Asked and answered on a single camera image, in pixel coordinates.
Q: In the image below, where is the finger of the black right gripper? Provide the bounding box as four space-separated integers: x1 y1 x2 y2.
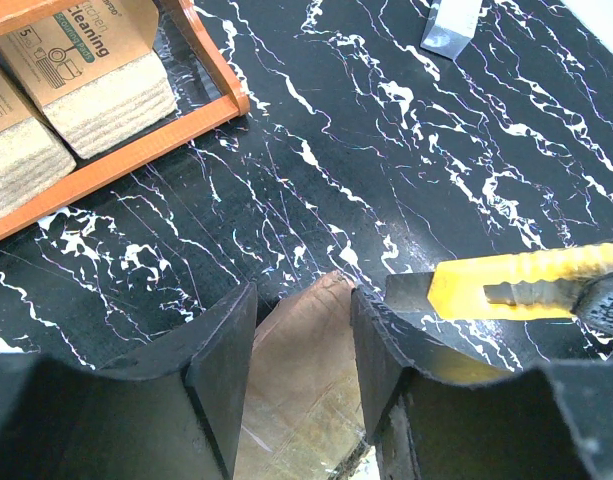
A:
572 272 613 360

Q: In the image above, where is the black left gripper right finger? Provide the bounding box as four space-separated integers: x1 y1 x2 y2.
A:
351 289 613 479

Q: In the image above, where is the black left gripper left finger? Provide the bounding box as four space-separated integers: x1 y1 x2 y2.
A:
0 283 257 479

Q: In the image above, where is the yellow utility knife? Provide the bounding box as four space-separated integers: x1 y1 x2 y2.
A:
385 241 613 321

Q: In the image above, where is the brown cardboard express box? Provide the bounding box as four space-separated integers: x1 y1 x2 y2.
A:
234 271 365 479

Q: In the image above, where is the grey toothpaste box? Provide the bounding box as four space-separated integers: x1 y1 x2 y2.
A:
420 0 482 61

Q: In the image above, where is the middle beige sponge pack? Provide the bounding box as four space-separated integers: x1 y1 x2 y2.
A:
0 67 76 219

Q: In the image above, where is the beige sponge pack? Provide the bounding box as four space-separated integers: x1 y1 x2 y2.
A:
0 1 177 159
0 67 76 219

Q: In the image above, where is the right beige sponge pack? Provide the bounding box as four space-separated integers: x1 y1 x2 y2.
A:
0 1 177 159

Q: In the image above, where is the orange wooden shelf rack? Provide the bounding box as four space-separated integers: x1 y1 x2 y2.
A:
0 1 250 240

